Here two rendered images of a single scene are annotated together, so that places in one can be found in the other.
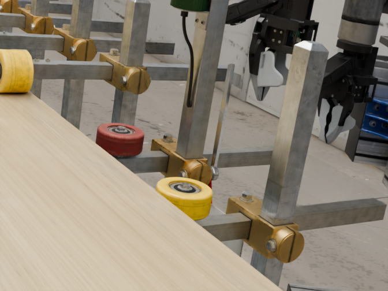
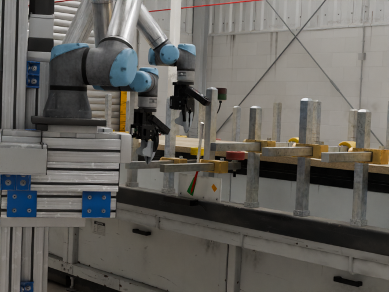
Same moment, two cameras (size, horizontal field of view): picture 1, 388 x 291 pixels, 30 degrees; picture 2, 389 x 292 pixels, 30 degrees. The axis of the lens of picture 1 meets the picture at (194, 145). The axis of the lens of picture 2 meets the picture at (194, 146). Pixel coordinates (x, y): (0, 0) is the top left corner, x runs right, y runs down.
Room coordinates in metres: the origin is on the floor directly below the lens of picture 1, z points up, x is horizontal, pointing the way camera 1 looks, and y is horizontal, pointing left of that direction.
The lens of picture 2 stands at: (4.22, -0.51, 1.09)
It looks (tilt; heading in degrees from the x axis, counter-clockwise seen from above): 3 degrees down; 171
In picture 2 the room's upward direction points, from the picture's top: 2 degrees clockwise
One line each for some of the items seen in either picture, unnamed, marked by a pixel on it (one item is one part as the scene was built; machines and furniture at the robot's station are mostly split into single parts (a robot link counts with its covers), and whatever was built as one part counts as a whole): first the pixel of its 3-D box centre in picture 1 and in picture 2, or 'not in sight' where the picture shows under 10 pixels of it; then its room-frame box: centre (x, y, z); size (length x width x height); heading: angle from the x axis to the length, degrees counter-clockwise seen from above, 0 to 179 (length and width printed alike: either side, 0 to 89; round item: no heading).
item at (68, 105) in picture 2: not in sight; (68, 101); (1.89, -0.57, 1.09); 0.15 x 0.15 x 0.10
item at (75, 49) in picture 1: (74, 45); (309, 150); (1.63, 0.31, 0.95); 0.13 x 0.06 x 0.05; 35
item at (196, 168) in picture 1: (178, 163); (213, 165); (1.22, 0.02, 0.85); 0.13 x 0.06 x 0.05; 35
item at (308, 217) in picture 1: (283, 221); (166, 164); (1.06, -0.16, 0.83); 0.43 x 0.03 x 0.04; 125
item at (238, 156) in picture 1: (211, 159); (202, 167); (1.28, -0.04, 0.84); 0.43 x 0.03 x 0.04; 125
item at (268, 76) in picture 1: (268, 78); (184, 121); (1.21, -0.11, 1.03); 0.06 x 0.03 x 0.09; 55
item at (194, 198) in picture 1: (179, 221); (198, 159); (0.95, 0.00, 0.85); 0.08 x 0.08 x 0.11
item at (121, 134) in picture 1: (117, 159); (235, 163); (1.17, 0.13, 0.85); 0.08 x 0.08 x 0.11
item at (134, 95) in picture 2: not in sight; (133, 139); (0.79, -0.29, 0.93); 0.05 x 0.04 x 0.45; 35
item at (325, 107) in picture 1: (333, 119); (147, 152); (1.47, -0.28, 0.91); 0.06 x 0.03 x 0.09; 125
